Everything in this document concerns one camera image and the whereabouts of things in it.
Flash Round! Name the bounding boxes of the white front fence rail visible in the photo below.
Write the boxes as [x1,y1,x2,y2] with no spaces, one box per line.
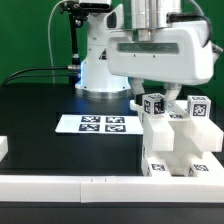
[0,175,224,203]

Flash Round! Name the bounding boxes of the black cables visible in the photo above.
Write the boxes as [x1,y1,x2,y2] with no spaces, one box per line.
[0,65,82,87]

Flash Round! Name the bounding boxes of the white fence rail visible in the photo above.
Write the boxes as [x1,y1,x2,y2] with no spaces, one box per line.
[202,152,224,177]
[0,175,224,203]

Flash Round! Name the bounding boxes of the white chair seat block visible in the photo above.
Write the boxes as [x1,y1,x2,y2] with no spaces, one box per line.
[141,115,201,176]

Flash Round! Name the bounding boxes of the white chair back piece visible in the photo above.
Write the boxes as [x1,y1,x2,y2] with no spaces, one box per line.
[130,100,224,153]

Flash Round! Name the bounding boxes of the white block left edge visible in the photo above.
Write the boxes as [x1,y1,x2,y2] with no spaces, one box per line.
[0,136,8,162]

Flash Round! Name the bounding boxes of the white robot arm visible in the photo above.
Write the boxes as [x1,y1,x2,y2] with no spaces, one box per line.
[78,0,223,103]

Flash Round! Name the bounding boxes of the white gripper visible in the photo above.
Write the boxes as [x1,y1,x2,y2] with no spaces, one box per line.
[105,3,216,108]

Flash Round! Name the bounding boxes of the small white tag cube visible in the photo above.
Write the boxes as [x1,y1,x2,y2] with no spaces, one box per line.
[187,95,211,118]

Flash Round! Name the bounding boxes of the white tag sheet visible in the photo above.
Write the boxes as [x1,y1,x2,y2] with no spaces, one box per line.
[55,114,143,135]

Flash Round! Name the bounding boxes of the white right fence rail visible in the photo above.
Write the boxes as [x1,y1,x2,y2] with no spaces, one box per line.
[202,152,224,177]

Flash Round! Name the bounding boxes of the grey cable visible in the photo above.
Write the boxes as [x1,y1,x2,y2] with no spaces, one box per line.
[47,0,69,84]

